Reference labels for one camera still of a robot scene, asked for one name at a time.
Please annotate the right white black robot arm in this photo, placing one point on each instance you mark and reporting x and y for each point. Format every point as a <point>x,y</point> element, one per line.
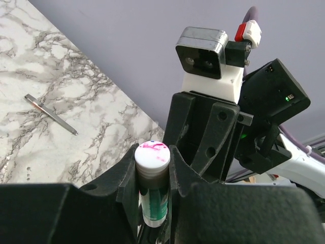
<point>273,96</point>

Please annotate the silver metal tweezers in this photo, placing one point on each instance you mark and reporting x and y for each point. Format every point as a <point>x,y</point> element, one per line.
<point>50,113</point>

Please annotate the green white glue stick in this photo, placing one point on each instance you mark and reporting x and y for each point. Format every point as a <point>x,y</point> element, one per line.
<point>152,164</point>

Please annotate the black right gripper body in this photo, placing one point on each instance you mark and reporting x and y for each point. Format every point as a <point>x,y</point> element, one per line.
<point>206,130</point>

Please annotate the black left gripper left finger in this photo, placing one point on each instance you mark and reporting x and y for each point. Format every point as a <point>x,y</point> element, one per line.
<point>104,210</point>

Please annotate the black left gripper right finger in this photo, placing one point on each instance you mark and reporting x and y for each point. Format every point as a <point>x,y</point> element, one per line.
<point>216,213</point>

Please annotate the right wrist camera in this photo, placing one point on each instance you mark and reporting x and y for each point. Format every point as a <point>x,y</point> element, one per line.
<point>205,61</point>

